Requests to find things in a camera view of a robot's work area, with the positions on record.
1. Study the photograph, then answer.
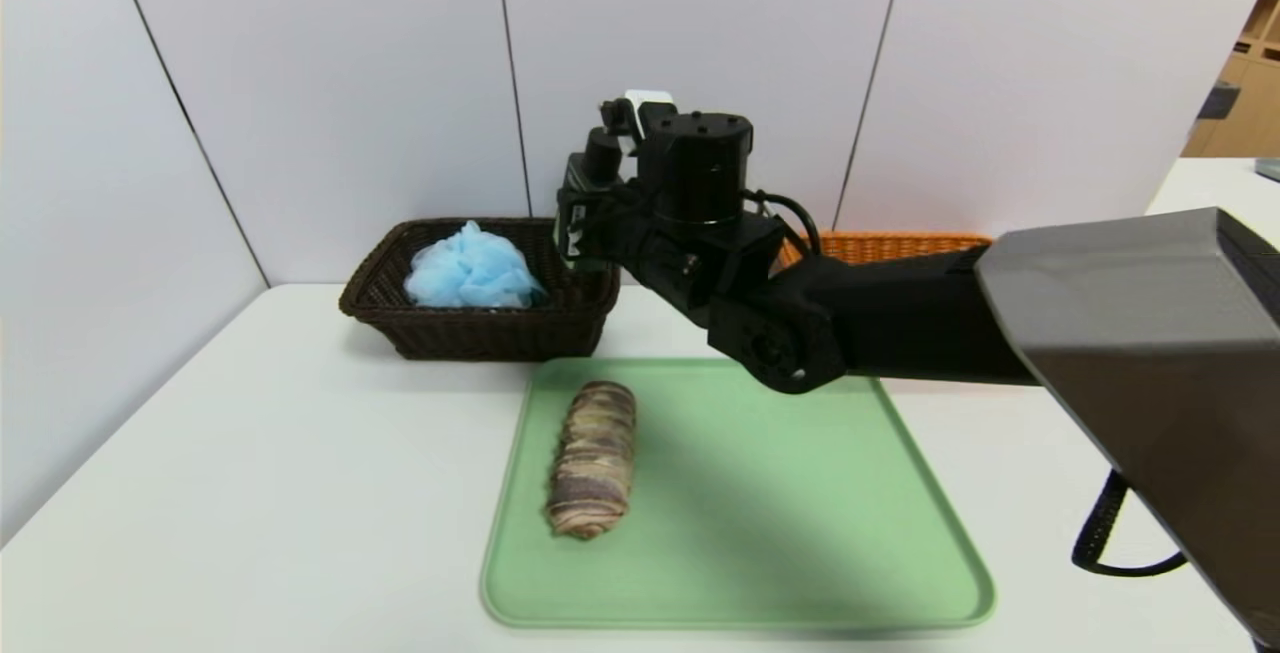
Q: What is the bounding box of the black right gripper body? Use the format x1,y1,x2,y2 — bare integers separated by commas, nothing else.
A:
552,152,624,270

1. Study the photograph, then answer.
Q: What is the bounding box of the light blue mesh bath sponge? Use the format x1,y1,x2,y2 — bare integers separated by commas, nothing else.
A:
405,221,549,311

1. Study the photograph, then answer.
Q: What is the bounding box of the striped brown bread roll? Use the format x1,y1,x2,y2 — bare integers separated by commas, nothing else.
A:
545,381,638,540

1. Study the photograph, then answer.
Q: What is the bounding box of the dark brown wicker basket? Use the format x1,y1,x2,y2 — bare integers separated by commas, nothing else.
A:
338,217,622,363

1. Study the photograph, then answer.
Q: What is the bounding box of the orange wicker basket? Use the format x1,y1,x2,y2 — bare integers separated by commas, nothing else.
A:
778,231,994,268

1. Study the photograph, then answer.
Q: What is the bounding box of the light green plastic tray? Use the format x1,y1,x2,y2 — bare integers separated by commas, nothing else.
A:
479,357,997,631

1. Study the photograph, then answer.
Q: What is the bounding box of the white side table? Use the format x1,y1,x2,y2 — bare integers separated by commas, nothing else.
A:
1145,157,1280,222

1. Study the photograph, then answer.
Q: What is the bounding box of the small grey box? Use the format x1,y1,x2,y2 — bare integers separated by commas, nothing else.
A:
1195,81,1241,122

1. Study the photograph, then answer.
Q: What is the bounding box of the wooden cabinet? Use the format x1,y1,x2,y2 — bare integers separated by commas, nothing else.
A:
1180,0,1280,159

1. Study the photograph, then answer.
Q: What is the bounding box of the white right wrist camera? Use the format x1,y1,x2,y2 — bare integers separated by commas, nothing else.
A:
622,89,677,120

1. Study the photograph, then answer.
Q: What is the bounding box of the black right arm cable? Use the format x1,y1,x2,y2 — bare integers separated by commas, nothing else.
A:
745,191,824,260

